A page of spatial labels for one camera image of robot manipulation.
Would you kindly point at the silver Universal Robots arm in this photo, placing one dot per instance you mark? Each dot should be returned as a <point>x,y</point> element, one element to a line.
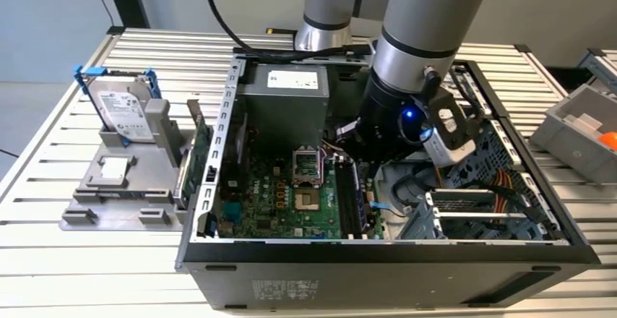
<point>419,25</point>

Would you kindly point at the black RAM slot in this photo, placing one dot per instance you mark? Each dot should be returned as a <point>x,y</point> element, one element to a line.
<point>343,198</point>
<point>350,202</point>

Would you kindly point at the grey power supply unit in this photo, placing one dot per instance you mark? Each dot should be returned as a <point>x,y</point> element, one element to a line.
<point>285,115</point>

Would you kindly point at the CPU socket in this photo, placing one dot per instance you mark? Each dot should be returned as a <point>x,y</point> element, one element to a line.
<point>307,200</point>

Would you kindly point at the metal disk bay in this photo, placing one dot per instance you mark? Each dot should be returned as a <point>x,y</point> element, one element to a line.
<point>463,217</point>

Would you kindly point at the black case fan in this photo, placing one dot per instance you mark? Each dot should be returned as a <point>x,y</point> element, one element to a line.
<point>242,141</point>

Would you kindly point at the green motherboard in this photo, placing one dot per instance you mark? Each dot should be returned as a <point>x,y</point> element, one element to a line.
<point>261,206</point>

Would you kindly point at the grey plastic bin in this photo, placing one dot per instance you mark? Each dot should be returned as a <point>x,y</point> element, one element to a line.
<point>574,151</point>

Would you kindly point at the green graphics card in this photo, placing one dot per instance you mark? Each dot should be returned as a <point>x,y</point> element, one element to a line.
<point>195,166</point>

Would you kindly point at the white block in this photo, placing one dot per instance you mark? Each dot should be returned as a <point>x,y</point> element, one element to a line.
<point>583,121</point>

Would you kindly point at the black open PC case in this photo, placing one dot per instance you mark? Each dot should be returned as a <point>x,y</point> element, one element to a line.
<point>338,285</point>

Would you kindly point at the orange round object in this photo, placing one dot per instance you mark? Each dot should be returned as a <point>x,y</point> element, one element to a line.
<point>608,140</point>

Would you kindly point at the grey plastic parts rack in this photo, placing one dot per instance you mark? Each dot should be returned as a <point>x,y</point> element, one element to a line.
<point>150,177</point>

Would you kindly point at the hard disk in blue carrier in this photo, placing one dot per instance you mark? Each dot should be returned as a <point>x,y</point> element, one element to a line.
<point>121,112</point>

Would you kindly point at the silver CPU chip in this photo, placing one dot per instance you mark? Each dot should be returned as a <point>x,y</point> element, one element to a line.
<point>114,169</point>

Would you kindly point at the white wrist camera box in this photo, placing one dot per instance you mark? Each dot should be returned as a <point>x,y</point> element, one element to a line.
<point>448,151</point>

